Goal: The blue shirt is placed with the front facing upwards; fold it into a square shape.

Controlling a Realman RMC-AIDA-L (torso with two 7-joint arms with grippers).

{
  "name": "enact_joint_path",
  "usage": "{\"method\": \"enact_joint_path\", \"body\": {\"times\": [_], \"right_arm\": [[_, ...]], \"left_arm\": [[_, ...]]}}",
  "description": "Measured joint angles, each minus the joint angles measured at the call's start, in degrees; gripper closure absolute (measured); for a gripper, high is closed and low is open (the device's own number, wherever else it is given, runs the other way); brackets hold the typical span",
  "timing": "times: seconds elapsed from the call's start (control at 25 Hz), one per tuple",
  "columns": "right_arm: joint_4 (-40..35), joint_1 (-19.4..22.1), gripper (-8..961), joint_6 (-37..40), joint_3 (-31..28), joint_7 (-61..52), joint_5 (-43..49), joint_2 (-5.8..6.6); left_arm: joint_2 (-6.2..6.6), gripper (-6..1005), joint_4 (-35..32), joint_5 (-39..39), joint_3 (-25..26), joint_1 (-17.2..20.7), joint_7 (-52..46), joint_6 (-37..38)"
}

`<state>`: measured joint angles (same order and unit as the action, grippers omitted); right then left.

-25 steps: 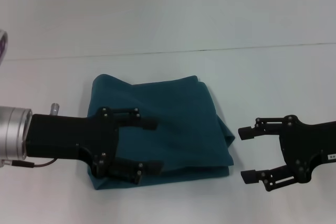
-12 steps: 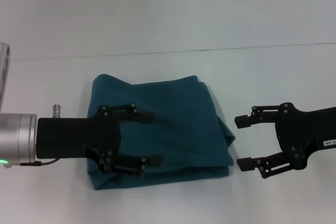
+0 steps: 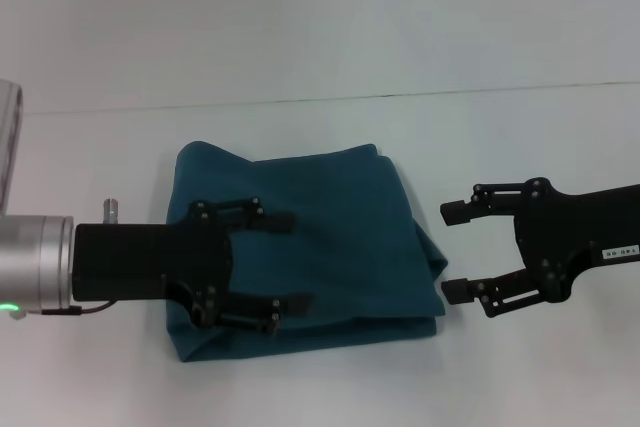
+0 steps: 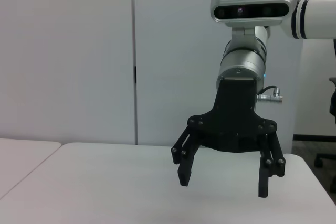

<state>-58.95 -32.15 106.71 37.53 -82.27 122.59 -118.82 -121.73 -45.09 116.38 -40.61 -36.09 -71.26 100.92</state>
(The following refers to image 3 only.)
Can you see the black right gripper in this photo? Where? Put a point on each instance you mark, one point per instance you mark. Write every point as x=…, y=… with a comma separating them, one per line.
x=565, y=247

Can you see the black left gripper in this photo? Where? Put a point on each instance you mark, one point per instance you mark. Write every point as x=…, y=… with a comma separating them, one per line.
x=150, y=262

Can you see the teal FREE print T-shirt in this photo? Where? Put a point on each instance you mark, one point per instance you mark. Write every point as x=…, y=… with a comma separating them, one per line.
x=340, y=257

